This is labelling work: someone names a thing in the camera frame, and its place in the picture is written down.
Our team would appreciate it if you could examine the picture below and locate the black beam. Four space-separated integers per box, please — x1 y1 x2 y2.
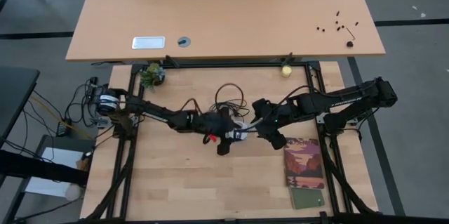
0 149 89 187

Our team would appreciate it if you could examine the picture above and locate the black clamp lever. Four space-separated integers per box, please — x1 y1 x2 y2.
280 52 294 67
164 54 180 68

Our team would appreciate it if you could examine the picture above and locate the white lightbulb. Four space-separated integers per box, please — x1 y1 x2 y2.
234 120 250 134

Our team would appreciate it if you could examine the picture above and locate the clear plastic cup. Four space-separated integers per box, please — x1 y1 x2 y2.
65 183 84 202

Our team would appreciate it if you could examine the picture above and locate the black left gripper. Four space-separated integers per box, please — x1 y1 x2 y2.
196 106 235 157

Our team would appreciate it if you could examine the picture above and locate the black aluminium frame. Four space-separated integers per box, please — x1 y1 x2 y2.
62 59 449 224

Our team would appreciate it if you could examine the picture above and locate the grey cart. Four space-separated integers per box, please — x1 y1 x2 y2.
3 134 96 224

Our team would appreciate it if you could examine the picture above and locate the beige wooden desk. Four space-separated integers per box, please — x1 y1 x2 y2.
65 0 387 62

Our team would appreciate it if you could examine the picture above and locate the white paper sheet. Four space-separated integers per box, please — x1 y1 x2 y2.
25 146 85 197

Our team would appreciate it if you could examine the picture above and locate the yellow floor cable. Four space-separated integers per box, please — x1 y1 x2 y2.
29 93 94 139

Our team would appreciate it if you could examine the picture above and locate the landscape art book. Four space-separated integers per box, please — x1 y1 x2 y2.
283 137 326 190

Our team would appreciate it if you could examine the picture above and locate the white rectangular tray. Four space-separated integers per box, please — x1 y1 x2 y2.
131 36 166 50

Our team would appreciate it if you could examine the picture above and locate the black power adapter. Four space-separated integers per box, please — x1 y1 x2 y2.
55 118 72 138

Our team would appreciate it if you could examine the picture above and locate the black floor cable bundle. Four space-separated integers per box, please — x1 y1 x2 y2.
20 76 106 137

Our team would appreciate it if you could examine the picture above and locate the black power strip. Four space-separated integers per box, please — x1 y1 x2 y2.
88 75 100 100

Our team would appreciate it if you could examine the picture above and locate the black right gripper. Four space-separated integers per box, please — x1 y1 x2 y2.
251 98 294 150

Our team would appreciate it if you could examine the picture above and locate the black side table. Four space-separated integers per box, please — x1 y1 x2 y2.
0 65 41 147

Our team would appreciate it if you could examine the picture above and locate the black lamp power cable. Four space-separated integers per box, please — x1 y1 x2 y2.
209 82 250 119

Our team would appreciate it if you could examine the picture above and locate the potted succulent plant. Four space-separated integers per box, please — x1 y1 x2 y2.
139 62 166 91

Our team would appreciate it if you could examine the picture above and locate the green notebook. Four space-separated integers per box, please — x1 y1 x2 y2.
289 187 326 211

